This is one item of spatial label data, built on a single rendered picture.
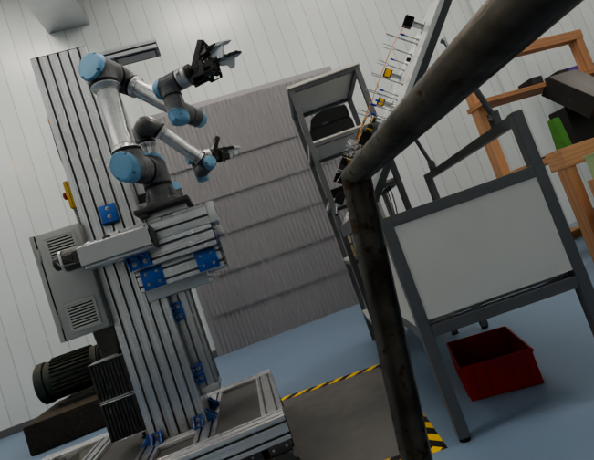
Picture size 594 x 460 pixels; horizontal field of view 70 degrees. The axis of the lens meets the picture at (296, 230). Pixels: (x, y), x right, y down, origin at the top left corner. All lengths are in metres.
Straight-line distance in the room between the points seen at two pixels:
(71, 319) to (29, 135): 4.21
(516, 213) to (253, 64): 4.72
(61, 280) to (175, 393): 0.69
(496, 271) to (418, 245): 0.28
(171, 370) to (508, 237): 1.46
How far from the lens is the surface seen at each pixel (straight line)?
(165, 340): 2.01
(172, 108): 1.71
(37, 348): 5.74
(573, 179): 3.69
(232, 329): 5.21
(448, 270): 1.55
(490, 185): 1.62
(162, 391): 2.05
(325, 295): 5.28
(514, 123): 1.71
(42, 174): 5.86
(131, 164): 1.74
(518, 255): 1.64
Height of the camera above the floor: 0.76
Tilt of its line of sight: 4 degrees up
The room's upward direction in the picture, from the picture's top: 19 degrees counter-clockwise
